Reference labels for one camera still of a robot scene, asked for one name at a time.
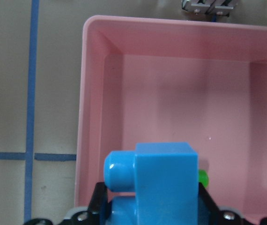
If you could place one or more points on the blue toy block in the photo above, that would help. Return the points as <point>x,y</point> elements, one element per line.
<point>156,184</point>

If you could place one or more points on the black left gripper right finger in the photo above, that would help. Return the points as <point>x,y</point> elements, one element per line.
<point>207,199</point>

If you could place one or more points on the pink plastic box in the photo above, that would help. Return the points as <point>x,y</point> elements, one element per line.
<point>155,80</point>

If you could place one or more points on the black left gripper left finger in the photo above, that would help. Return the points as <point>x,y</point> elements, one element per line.
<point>99,199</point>

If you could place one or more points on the green toy block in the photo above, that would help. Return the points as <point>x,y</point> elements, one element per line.
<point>203,178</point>

